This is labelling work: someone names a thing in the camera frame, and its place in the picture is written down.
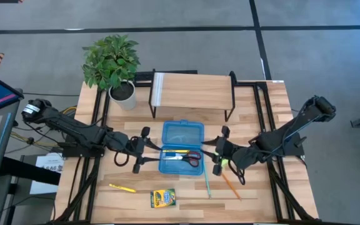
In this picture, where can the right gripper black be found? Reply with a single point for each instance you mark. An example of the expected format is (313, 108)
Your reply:
(225, 150)

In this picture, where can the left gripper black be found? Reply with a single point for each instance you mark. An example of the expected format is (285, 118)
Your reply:
(137, 147)

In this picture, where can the yellow highlighter with blue label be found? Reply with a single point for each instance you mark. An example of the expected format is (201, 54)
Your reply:
(175, 151)

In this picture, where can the red and black scissors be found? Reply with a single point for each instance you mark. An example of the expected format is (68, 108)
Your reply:
(186, 157)

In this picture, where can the blue translucent plastic pencil case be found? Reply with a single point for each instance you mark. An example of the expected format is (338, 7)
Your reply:
(181, 134)

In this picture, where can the yellow Crayola crayon box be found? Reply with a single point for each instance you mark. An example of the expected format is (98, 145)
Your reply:
(162, 198)

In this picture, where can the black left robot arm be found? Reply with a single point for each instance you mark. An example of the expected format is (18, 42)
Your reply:
(73, 129)

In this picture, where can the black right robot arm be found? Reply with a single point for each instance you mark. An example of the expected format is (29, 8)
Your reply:
(280, 137)

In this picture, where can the green sticky note pad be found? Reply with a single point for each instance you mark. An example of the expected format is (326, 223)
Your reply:
(224, 162)

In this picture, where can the teal pencil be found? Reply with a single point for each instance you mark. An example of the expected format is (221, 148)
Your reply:
(207, 184)

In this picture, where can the orange pencil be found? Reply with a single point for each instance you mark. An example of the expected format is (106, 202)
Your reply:
(231, 187)

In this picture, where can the yellow pencil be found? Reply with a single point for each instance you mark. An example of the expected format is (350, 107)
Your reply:
(122, 187)

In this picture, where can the white plant pot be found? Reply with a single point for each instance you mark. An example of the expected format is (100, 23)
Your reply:
(127, 101)

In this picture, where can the wooden shelf with black legs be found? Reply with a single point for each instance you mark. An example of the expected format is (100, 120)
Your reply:
(192, 90)

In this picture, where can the green leafy plant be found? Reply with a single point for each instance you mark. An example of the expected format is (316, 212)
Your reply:
(111, 61)

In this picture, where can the white printed paper sheet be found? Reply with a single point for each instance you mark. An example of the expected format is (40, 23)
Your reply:
(47, 168)

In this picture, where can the black aluminium table frame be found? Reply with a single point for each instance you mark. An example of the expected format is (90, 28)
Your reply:
(142, 78)

